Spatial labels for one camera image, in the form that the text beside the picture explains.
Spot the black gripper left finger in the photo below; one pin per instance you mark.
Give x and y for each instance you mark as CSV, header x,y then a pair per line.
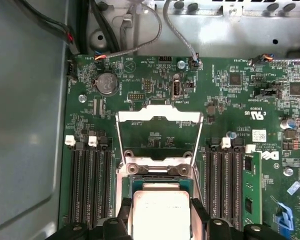
x,y
110,230

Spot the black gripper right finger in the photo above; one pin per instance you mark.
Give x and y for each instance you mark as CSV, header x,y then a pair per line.
x,y
240,232

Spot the silver-topped CPU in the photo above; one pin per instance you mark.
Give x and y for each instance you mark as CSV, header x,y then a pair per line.
x,y
160,212

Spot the metal socket cover frame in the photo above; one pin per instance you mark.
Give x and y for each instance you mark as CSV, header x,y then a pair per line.
x,y
130,116

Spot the CPU socket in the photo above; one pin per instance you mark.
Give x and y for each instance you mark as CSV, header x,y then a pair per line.
x,y
121,195

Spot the green RAM stick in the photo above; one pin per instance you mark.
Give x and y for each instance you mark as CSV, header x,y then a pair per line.
x,y
252,190

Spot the blue board connector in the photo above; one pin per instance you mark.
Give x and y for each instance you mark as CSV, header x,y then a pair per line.
x,y
285,217

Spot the silver motherboard screw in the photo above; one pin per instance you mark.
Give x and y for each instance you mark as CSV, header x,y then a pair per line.
x,y
288,171
182,64
82,98

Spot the black PC case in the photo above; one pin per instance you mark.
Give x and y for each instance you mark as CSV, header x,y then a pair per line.
x,y
20,125

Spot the silver coin cell battery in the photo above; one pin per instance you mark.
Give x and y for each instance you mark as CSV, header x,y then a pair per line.
x,y
107,83

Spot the green motherboard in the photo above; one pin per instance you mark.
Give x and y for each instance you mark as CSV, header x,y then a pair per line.
x,y
215,87

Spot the silver internal USB port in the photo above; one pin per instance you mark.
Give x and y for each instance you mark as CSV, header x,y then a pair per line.
x,y
177,88

